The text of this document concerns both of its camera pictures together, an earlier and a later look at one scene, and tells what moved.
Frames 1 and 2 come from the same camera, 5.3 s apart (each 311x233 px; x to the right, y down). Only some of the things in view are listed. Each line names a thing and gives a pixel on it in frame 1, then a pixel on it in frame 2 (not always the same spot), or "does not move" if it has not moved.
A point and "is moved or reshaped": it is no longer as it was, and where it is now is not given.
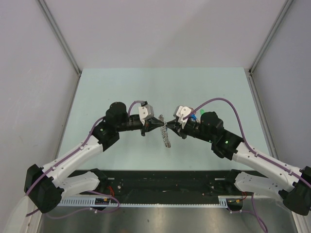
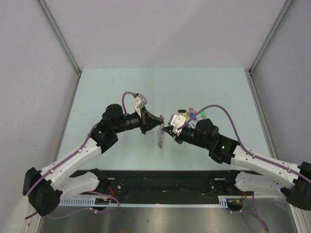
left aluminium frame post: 56,29 does not move
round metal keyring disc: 164,131 is moved or reshaped
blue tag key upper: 193,116 does not move
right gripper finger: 174,125 to 168,129
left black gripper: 150,124 does not move
